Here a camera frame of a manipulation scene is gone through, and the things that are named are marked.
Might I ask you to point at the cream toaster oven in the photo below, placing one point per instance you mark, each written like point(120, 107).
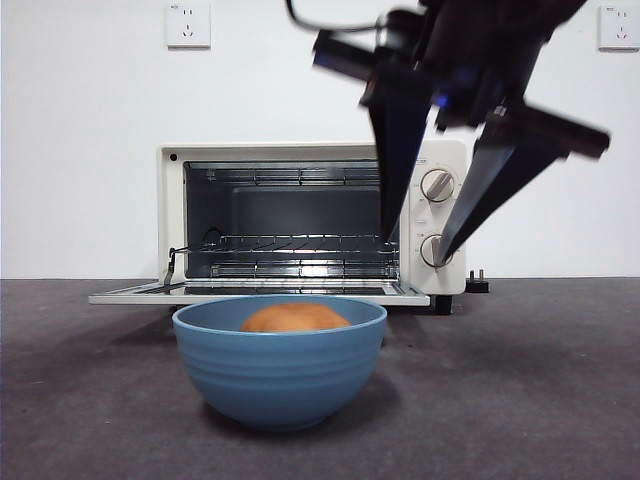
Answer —
point(437, 150)

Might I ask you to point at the brown potato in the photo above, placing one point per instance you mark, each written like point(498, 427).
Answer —
point(292, 320)

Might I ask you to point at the beige oven knob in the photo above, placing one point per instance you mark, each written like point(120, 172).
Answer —
point(429, 252)
point(436, 186)

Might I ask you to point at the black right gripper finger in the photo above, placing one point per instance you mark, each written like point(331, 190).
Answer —
point(490, 185)
point(400, 150)

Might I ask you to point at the blue bowl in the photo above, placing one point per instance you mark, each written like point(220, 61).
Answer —
point(280, 380)

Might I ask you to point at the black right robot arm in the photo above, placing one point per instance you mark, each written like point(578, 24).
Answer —
point(490, 40)

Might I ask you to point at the glass oven door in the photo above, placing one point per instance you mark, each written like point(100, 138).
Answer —
point(250, 299)

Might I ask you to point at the white wall socket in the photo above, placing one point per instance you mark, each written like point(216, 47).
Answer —
point(188, 25)
point(620, 27)

